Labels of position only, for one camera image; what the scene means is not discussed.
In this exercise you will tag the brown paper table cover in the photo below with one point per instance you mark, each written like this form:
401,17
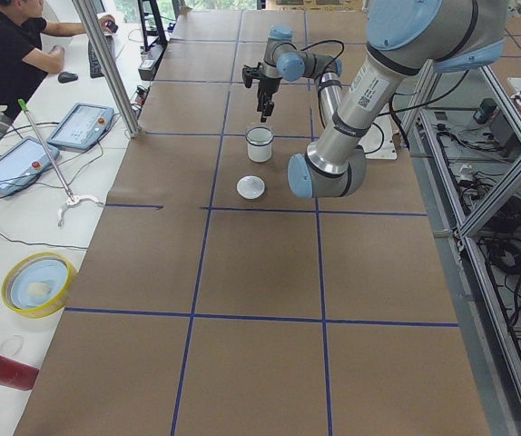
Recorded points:
197,312

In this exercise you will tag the near teach pendant tablet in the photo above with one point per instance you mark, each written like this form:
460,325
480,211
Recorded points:
20,165

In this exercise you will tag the white enamel cup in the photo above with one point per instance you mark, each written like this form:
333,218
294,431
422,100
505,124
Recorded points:
259,154

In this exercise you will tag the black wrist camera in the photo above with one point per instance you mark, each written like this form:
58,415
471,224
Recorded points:
250,74

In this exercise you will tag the aluminium frame rail right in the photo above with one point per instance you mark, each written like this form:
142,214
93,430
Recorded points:
467,128

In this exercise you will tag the red cylinder tube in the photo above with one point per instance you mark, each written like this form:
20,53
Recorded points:
17,375

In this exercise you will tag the reacher grabber tool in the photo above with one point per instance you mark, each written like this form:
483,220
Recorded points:
73,199

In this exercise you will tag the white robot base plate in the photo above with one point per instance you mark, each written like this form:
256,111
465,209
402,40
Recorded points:
378,142

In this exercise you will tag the aluminium frame post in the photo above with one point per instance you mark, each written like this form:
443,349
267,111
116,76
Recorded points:
95,34

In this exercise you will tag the yellow bowl with plate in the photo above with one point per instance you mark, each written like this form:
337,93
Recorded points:
39,285

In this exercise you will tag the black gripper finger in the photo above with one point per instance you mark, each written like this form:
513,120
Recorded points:
260,99
266,111

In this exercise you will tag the far teach pendant tablet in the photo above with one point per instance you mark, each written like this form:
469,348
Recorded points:
82,127

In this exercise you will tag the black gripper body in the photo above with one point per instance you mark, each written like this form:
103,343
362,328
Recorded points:
266,85

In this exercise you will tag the white enamel lid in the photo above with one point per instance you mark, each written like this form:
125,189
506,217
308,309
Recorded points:
250,187

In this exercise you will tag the person in black shirt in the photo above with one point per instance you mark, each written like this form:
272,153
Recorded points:
23,62

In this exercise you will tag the black computer mouse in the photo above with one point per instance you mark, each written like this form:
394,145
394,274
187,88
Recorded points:
67,77

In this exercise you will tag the teach pendant tablet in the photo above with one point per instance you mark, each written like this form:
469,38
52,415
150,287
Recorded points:
20,165
82,127

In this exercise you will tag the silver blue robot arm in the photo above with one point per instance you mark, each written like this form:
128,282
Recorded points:
401,37

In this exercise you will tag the black keyboard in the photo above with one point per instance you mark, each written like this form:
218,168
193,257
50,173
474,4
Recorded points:
95,69

